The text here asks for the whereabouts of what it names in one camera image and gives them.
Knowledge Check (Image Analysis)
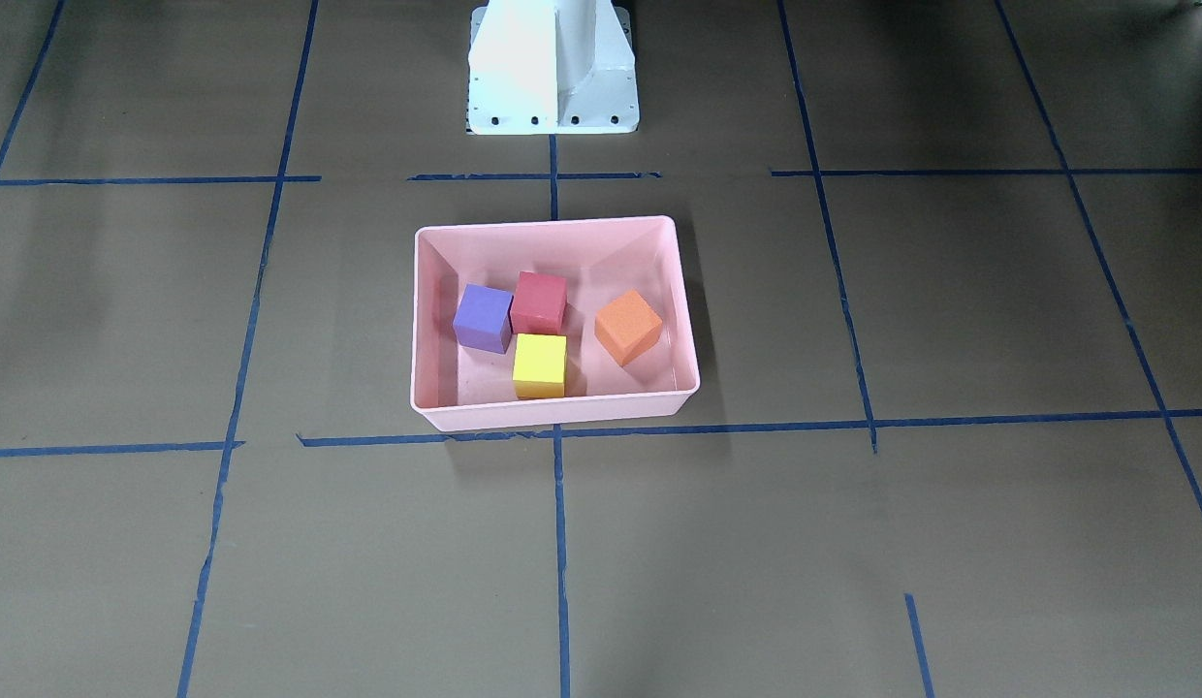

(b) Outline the yellow foam block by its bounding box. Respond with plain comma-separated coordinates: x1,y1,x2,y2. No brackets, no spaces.
512,334,567,400

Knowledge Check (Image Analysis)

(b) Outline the red foam block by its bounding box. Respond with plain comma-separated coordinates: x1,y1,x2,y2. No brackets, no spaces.
508,272,567,335

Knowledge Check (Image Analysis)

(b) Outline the orange foam block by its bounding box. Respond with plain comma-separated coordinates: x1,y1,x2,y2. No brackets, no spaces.
593,290,664,366

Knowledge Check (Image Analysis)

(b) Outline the purple foam block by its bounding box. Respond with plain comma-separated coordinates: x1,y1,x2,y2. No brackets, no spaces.
452,284,514,354

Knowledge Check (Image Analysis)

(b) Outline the pink plastic bin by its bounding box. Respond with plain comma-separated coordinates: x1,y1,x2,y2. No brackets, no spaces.
410,215,700,432

